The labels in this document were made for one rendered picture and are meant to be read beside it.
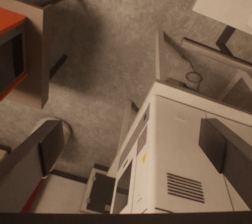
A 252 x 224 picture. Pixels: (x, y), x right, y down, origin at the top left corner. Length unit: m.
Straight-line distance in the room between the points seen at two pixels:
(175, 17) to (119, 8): 0.46
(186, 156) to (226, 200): 0.17
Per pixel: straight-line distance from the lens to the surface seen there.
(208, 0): 0.74
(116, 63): 1.86
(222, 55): 0.72
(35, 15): 1.09
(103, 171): 3.23
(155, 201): 0.58
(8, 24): 1.01
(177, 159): 0.68
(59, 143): 0.17
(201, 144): 0.17
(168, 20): 1.68
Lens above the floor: 1.61
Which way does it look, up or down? 51 degrees down
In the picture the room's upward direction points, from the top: 169 degrees counter-clockwise
